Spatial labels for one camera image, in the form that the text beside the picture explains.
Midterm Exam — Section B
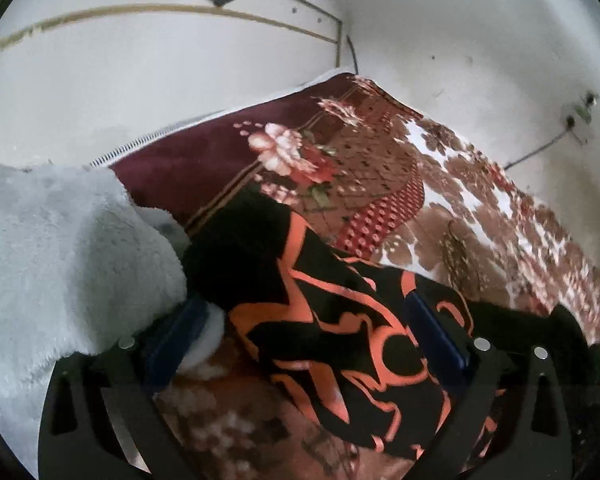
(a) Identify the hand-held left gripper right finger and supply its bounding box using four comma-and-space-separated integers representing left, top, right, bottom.
408, 291, 577, 480

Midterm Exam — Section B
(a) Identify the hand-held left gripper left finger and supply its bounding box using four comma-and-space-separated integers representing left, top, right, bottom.
38, 294, 212, 480

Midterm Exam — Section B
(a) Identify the black garment with orange pattern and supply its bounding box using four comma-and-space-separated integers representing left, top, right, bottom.
180, 186, 600, 462

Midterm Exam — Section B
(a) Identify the brown floral bed sheet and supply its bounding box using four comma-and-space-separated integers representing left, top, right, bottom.
152, 74, 600, 480

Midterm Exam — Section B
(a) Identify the white fluffy blanket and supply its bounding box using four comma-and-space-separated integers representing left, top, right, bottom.
0, 160, 227, 463

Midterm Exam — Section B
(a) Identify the maroon floral cushion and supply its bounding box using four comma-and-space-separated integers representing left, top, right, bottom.
87, 72, 427, 262

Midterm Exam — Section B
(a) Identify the white headboard with gold trim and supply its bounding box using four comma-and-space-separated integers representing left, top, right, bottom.
0, 0, 360, 173

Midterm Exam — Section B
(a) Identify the dark wall cable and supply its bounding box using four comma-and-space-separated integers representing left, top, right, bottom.
504, 130, 577, 171

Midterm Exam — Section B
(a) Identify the wall socket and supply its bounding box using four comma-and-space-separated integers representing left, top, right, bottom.
564, 89, 600, 147

